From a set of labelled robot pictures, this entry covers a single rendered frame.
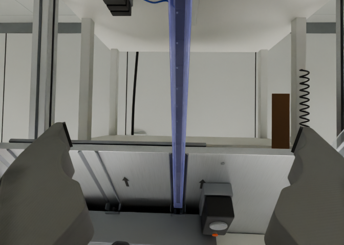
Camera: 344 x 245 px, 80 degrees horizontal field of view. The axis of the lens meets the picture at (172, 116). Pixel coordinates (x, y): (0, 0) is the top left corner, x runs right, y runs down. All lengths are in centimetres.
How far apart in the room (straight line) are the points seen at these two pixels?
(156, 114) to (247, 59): 99
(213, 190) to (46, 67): 47
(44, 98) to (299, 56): 70
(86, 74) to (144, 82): 133
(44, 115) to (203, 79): 160
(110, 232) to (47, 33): 47
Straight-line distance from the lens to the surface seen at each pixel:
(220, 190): 31
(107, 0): 52
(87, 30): 74
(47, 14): 63
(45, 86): 58
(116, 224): 39
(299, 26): 77
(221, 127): 197
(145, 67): 202
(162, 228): 38
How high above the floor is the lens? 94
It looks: 2 degrees down
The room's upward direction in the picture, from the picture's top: 179 degrees counter-clockwise
